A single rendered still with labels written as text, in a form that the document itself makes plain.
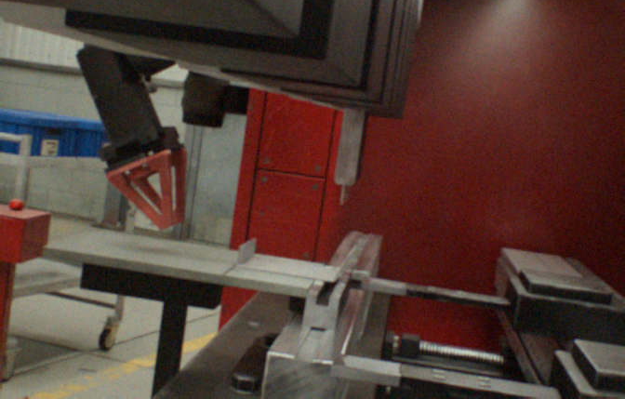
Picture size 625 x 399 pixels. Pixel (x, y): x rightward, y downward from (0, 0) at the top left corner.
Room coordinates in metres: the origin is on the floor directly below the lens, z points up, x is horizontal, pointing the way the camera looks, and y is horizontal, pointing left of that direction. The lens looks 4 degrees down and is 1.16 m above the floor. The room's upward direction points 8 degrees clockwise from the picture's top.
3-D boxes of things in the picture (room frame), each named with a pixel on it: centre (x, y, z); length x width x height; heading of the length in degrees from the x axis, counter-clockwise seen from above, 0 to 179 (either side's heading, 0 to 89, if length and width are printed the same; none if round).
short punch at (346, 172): (1.09, -0.04, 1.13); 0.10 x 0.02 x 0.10; 175
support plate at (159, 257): (1.11, 0.11, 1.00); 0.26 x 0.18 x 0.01; 85
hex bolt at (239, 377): (0.96, 0.03, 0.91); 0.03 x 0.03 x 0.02
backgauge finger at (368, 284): (1.07, -0.19, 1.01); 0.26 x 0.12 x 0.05; 85
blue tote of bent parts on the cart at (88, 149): (4.68, 1.11, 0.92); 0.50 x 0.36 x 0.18; 71
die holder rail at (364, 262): (1.64, -0.09, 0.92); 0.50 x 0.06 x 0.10; 175
